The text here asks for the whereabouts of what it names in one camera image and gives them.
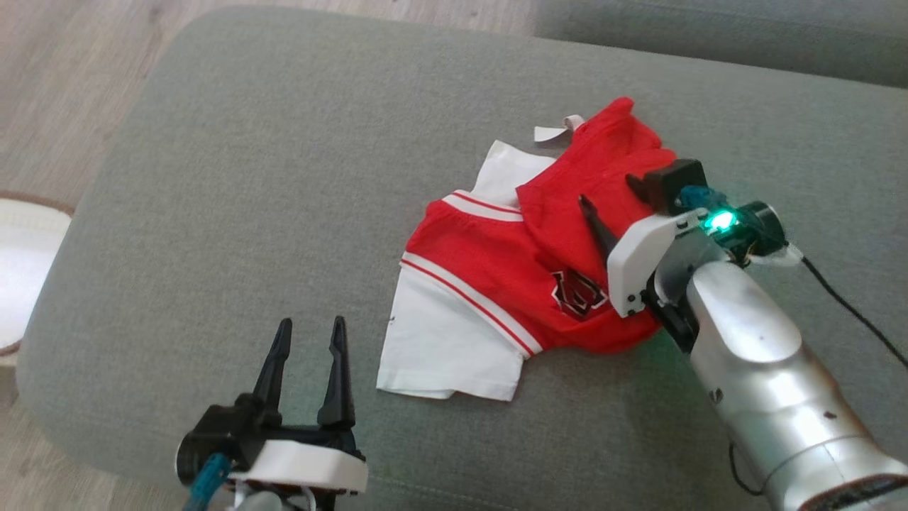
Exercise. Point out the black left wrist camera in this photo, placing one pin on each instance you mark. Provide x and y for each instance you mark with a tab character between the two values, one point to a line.
209	443

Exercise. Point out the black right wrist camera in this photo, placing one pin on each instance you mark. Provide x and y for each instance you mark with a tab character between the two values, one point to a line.
674	186

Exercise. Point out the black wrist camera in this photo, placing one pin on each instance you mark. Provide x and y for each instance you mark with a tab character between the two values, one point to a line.
674	186
209	443

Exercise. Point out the grey sofa seat cushion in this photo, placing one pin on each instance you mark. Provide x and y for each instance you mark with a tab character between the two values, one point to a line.
709	35

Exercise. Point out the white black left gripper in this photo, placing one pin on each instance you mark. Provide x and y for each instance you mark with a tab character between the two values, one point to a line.
305	461

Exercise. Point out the grey sofa chaise cushion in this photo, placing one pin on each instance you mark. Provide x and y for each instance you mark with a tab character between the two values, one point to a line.
248	177

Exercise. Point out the red white jersey shirt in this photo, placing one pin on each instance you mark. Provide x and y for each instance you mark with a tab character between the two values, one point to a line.
482	270

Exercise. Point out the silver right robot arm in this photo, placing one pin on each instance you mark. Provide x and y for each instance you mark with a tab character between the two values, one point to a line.
766	369

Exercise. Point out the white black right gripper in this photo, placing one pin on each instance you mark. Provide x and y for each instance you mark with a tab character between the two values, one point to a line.
638	262

